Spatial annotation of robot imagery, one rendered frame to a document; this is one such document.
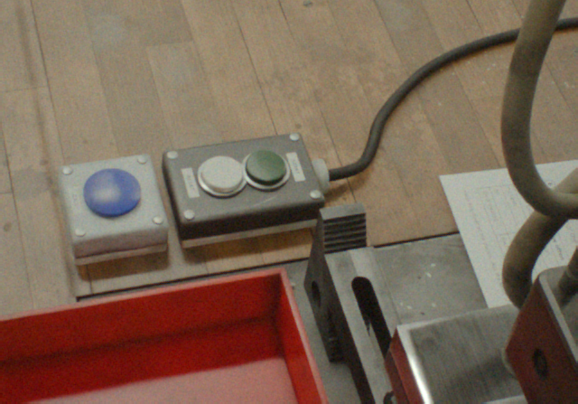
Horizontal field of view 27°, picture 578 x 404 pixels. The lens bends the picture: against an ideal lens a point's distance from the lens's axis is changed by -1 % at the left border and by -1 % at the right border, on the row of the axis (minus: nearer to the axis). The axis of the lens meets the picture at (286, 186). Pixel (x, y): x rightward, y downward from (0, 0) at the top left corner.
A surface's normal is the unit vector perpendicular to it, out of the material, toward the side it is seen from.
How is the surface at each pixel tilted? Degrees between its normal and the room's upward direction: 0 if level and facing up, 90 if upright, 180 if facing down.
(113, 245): 90
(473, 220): 1
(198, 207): 0
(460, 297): 0
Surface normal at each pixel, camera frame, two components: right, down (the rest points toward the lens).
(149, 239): 0.27, 0.78
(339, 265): 0.11, -0.61
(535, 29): -0.51, 0.64
